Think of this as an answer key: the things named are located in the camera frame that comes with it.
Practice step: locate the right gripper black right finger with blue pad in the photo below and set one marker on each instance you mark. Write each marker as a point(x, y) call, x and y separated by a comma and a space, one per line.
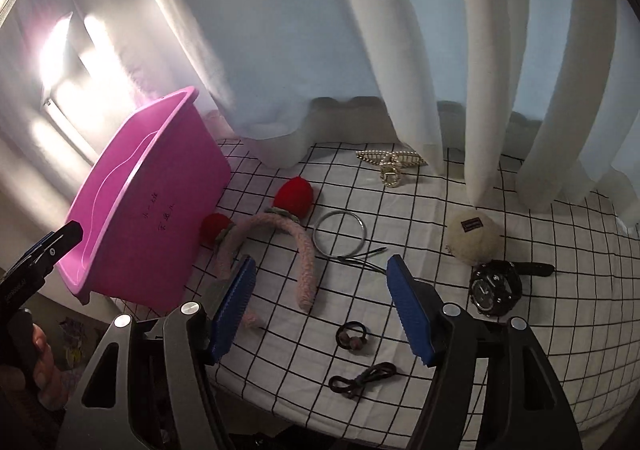
point(525, 405)

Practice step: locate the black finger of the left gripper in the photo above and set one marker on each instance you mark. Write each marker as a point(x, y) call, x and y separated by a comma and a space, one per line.
point(29, 274)

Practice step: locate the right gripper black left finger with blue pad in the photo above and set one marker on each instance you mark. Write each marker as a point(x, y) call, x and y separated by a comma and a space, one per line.
point(146, 385)

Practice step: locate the black digital wristwatch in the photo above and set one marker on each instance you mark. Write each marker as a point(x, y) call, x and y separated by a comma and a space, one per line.
point(496, 287)

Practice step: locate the beige plush round pouch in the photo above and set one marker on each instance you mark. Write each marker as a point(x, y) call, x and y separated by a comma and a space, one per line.
point(472, 237)

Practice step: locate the pink fuzzy strawberry headband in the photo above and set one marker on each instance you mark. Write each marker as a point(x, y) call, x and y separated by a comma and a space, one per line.
point(284, 219)

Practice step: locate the person's left hand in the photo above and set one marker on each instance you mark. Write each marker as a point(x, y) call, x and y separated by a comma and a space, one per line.
point(52, 394)

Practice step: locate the pink plastic basin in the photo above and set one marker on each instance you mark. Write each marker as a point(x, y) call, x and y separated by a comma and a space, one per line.
point(142, 205)

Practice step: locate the thin dark hair pin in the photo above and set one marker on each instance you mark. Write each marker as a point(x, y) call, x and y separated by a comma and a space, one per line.
point(363, 260)

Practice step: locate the pearl hair claw clip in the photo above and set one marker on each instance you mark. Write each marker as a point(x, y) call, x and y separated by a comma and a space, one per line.
point(390, 164)

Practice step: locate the white curtain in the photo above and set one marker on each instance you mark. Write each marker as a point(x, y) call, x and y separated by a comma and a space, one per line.
point(552, 82)

